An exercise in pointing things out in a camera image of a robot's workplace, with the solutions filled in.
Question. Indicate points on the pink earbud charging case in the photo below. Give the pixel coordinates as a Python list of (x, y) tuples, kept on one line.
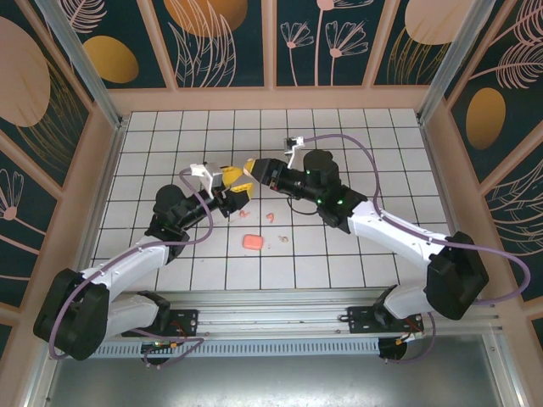
[(252, 242)]

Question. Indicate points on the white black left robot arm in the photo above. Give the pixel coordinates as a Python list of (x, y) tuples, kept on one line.
[(127, 263)]

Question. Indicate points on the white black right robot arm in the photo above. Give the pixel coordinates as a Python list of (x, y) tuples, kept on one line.
[(394, 224)]

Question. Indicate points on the grey metal shelf plate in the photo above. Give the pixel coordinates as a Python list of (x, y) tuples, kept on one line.
[(271, 381)]

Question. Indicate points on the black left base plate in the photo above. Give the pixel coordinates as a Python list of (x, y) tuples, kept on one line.
[(186, 320)]

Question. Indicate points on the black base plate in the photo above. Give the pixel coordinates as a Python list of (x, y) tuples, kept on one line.
[(186, 320), (360, 320)]

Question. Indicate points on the aluminium mounting rail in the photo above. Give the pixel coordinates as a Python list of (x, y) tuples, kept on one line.
[(271, 313)]

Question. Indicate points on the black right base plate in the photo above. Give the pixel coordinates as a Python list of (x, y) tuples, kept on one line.
[(360, 320)]

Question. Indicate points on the aluminium corner post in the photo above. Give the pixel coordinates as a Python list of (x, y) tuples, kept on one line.
[(85, 63), (451, 63)]

